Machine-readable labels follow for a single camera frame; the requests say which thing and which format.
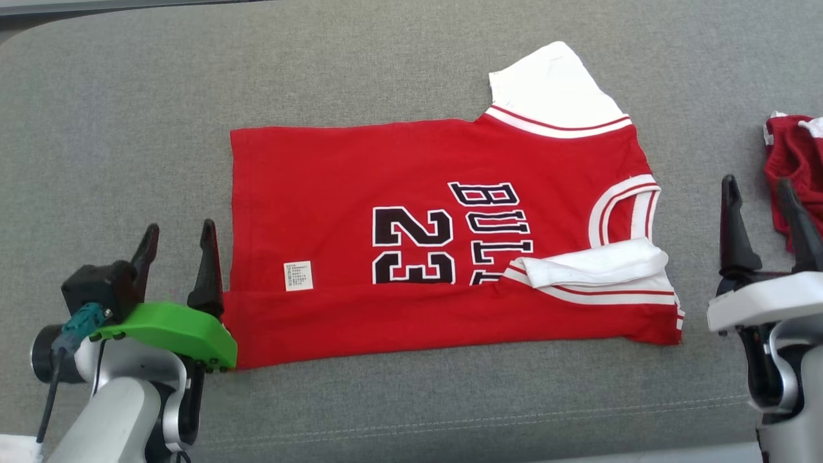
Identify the red shorts with white stripes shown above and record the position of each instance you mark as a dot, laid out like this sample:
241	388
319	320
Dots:
797	167

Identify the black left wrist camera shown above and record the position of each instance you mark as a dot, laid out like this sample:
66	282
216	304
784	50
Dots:
99	289

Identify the grey metal floor rail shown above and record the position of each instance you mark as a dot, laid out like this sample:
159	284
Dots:
128	6

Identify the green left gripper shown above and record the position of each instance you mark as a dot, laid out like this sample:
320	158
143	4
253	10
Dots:
180	328

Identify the red basketball jersey white sleeves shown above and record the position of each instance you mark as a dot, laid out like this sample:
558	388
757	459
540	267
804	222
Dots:
321	193

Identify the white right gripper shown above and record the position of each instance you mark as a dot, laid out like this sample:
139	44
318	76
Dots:
771	299

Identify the teal left camera connector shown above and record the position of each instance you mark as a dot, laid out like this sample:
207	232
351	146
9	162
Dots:
80	325

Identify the grey fabric sofa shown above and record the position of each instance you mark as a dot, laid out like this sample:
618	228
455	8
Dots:
418	399

